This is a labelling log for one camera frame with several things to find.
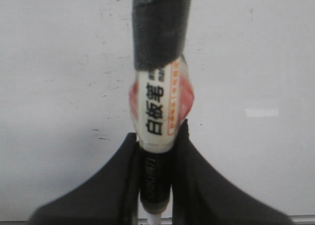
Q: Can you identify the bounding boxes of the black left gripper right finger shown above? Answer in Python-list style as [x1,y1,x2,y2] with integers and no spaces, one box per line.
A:
[172,120,293,225]

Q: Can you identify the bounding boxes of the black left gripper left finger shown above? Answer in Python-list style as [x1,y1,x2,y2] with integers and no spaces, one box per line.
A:
[29,133,140,225]

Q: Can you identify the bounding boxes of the red round magnet in tape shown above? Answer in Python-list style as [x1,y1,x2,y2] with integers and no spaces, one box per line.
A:
[127,60,196,122]

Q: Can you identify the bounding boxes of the aluminium whiteboard frame edge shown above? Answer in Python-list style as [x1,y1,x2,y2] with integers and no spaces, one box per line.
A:
[136,214,315,225]

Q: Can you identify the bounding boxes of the white whiteboard marker pen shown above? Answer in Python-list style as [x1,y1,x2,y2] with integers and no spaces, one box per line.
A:
[132,0,191,225]

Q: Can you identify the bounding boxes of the white whiteboard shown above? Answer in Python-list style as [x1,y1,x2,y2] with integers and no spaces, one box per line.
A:
[0,0,315,221]

